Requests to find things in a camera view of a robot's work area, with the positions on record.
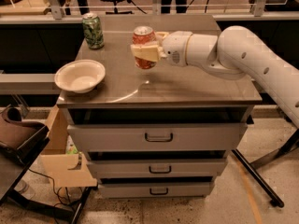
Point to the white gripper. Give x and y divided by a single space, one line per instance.
175 48

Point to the orange coke can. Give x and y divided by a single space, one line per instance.
141 36

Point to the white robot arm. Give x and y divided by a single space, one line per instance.
234 53

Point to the green soda can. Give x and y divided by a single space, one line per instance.
92 31

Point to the white paper bowl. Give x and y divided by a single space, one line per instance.
80 76

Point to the grey drawer cabinet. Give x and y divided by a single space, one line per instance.
162 95

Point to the top grey drawer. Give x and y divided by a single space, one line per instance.
189 137

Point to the grey drawer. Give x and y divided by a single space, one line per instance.
156 190
189 137
156 168

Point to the metal railing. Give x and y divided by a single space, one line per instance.
70 11

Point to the middle grey drawer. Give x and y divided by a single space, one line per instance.
156 168

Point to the bottom grey drawer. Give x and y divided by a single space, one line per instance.
156 190

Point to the cardboard box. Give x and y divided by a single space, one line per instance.
69 170

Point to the black chair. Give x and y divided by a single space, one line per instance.
20 144

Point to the black metal stand leg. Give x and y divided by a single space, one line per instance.
267 143

